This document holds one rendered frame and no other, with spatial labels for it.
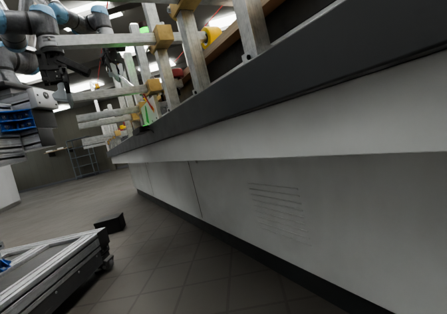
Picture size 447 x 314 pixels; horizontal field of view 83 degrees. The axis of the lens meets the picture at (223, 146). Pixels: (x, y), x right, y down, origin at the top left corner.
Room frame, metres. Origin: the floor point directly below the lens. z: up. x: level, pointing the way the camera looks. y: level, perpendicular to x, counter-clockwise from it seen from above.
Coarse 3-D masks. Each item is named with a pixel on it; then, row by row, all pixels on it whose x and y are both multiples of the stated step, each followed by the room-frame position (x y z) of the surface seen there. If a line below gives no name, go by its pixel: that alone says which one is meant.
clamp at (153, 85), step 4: (148, 80) 1.04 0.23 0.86; (152, 80) 1.05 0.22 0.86; (156, 80) 1.05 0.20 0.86; (148, 84) 1.04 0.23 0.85; (152, 84) 1.04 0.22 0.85; (156, 84) 1.05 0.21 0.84; (160, 84) 1.06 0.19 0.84; (148, 88) 1.05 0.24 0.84; (152, 88) 1.04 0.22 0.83; (156, 88) 1.05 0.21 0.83; (160, 88) 1.06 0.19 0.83; (148, 92) 1.07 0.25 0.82; (152, 92) 1.07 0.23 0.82; (156, 92) 1.09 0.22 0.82
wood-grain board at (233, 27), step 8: (264, 0) 0.64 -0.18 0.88; (272, 0) 0.63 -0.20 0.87; (280, 0) 0.64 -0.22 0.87; (264, 8) 0.66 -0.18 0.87; (272, 8) 0.67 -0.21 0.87; (264, 16) 0.71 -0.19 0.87; (232, 24) 0.77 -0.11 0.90; (224, 32) 0.81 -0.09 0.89; (232, 32) 0.78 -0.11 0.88; (216, 40) 0.86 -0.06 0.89; (224, 40) 0.82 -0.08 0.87; (232, 40) 0.83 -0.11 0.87; (208, 48) 0.92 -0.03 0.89; (216, 48) 0.87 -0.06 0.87; (224, 48) 0.89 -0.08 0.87; (208, 56) 0.94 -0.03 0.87; (216, 56) 0.96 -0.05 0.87; (208, 64) 1.04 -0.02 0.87; (184, 72) 1.14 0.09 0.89; (184, 80) 1.23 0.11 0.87; (160, 96) 1.52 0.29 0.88
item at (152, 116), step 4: (152, 96) 1.03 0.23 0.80; (148, 100) 1.10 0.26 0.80; (152, 100) 1.04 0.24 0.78; (144, 104) 1.17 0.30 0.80; (148, 104) 1.11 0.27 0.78; (152, 104) 1.06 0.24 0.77; (140, 108) 1.26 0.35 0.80; (144, 108) 1.19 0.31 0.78; (148, 108) 1.13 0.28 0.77; (144, 112) 1.20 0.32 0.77; (148, 112) 1.14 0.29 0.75; (152, 112) 1.08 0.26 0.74; (156, 112) 1.03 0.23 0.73; (144, 116) 1.22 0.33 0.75; (148, 116) 1.16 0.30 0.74; (152, 116) 1.10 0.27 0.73; (156, 116) 1.04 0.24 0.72; (144, 120) 1.24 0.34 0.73; (152, 120) 1.11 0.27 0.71; (148, 124) 1.19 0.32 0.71
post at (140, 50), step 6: (132, 24) 1.11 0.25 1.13; (132, 30) 1.11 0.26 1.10; (138, 30) 1.12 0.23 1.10; (138, 48) 1.11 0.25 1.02; (138, 54) 1.11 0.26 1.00; (144, 54) 1.12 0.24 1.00; (138, 60) 1.11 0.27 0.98; (144, 60) 1.11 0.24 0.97; (144, 66) 1.11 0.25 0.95; (144, 72) 1.11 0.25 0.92; (150, 72) 1.12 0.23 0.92; (144, 78) 1.11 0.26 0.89; (150, 96) 1.11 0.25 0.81; (156, 96) 1.12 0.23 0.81; (156, 102) 1.12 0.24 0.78; (156, 108) 1.11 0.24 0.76
